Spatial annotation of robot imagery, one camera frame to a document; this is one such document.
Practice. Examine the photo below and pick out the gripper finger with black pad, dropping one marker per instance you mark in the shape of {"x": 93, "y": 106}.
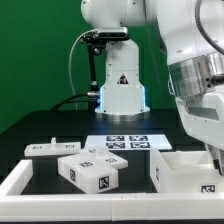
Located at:
{"x": 218, "y": 158}

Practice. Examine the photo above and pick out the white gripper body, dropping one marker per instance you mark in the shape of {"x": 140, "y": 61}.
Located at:
{"x": 203, "y": 117}

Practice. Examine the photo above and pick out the white cabinet body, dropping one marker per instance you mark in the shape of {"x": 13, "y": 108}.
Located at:
{"x": 184, "y": 172}

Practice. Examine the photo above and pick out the white door panel with knob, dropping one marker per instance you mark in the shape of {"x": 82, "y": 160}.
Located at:
{"x": 52, "y": 149}

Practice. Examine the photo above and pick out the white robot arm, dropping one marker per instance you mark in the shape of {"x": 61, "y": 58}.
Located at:
{"x": 192, "y": 36}

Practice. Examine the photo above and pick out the white cabinet top block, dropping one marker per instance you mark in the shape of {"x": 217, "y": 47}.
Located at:
{"x": 88, "y": 174}

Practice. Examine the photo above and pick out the white sheet with markers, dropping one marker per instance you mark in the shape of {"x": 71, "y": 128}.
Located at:
{"x": 128, "y": 142}

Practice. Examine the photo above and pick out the black camera on stand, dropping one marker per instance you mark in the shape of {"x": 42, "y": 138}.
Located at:
{"x": 96, "y": 41}

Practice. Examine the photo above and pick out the white table border frame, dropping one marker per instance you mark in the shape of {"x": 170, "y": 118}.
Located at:
{"x": 17, "y": 207}

